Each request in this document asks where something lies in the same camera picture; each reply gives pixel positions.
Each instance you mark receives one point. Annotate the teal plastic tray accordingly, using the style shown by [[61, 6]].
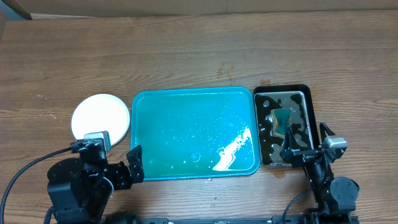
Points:
[[196, 133]]

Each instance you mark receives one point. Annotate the white plate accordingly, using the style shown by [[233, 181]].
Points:
[[101, 112]]

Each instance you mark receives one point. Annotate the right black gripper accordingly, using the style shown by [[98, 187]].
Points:
[[291, 149]]

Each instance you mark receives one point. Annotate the black baking tray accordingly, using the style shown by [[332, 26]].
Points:
[[298, 99]]

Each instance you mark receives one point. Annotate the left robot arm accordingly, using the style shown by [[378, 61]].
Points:
[[80, 188]]

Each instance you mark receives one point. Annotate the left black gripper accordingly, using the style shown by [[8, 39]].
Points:
[[127, 178]]

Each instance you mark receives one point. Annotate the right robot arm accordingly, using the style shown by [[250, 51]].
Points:
[[335, 197]]

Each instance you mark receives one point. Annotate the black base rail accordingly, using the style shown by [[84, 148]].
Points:
[[217, 221]]

